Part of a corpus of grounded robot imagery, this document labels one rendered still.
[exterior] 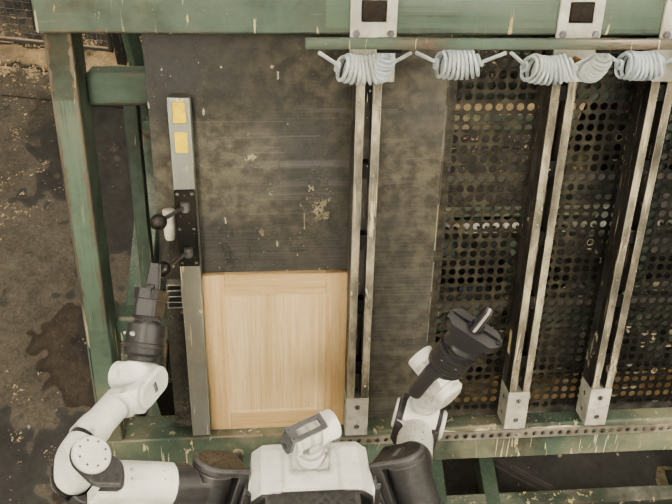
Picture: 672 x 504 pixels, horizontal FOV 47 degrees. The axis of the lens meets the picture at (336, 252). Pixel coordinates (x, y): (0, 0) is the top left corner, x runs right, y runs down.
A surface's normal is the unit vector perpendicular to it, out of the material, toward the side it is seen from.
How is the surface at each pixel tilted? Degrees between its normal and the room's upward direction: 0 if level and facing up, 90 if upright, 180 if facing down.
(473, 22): 60
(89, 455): 32
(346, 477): 23
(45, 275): 0
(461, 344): 78
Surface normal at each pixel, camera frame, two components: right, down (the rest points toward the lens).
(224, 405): 0.09, 0.43
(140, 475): 0.55, -0.60
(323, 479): 0.03, -0.84
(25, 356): 0.06, -0.56
